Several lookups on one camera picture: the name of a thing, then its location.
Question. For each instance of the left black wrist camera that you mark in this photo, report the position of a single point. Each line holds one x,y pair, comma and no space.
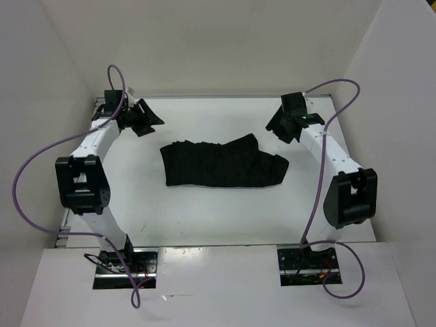
113,98

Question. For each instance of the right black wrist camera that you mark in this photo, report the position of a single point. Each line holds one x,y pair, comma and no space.
294,104

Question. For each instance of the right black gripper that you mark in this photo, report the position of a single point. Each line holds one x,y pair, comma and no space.
274,123

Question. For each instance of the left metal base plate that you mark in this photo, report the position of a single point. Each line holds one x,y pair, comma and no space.
111,275

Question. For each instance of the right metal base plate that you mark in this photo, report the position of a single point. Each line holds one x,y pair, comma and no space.
298,267

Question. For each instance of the metal base plate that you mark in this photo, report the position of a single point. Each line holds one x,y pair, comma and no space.
111,275
298,267

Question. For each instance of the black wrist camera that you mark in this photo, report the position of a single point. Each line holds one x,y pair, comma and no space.
294,104
113,98

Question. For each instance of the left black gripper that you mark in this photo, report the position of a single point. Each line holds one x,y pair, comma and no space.
149,114

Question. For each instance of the black pleated skirt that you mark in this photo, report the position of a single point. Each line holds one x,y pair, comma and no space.
236,164

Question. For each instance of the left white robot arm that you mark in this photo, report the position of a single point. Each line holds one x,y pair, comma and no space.
83,185

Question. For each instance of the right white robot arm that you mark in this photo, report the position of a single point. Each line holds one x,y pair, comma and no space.
346,192

